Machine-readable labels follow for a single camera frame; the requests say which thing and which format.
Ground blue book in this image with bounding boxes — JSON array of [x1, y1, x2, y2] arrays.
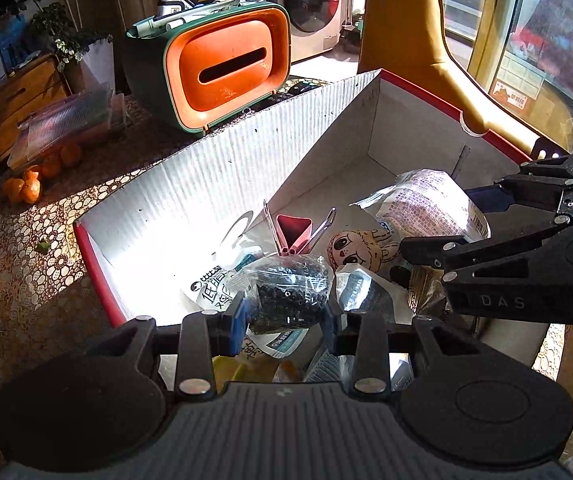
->
[[0, 14, 32, 69]]

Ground wooden television cabinet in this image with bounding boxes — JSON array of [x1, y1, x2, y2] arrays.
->
[[0, 52, 72, 162]]

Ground red cardboard box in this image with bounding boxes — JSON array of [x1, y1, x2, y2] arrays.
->
[[72, 68, 568, 392]]

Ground perforated metal strip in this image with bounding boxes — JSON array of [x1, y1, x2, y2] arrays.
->
[[530, 137, 570, 164]]

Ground remote control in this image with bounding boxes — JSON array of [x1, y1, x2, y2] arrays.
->
[[153, 0, 203, 24]]

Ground pink clip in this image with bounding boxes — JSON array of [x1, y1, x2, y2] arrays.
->
[[262, 199, 338, 259]]

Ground clear plastic storage box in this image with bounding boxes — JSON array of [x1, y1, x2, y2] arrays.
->
[[8, 87, 128, 169]]

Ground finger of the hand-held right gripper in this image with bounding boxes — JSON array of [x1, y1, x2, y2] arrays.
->
[[399, 222, 569, 287], [466, 152, 573, 224]]

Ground silver snack packets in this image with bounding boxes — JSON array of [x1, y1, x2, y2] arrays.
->
[[336, 264, 450, 327]]

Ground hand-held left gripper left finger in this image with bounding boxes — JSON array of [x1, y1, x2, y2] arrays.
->
[[111, 292, 248, 402]]

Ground white snack packet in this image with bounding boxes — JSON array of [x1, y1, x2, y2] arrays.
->
[[183, 254, 313, 360]]

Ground clear printed zip bag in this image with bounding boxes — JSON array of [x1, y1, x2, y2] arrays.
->
[[351, 168, 492, 252]]

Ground white plant pot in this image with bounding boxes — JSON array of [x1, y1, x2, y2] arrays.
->
[[63, 39, 116, 96]]

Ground lace patterned desktop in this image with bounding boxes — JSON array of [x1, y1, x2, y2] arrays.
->
[[0, 75, 573, 477]]

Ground tall leafy plant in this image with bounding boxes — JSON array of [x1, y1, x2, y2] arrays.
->
[[0, 0, 113, 69]]

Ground green orange tissue box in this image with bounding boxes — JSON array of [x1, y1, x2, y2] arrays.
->
[[125, 0, 293, 136]]

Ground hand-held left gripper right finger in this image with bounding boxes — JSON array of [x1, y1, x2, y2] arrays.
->
[[323, 302, 463, 402]]

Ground yellow giraffe statue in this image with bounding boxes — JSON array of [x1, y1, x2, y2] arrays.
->
[[356, 0, 568, 162]]

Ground bag of black beads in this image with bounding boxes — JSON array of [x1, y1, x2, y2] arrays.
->
[[231, 254, 336, 336]]

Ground yellow cartoon toy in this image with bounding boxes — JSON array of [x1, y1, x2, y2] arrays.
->
[[327, 228, 403, 274]]

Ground washing machine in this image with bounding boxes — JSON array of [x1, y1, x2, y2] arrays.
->
[[265, 0, 353, 64]]

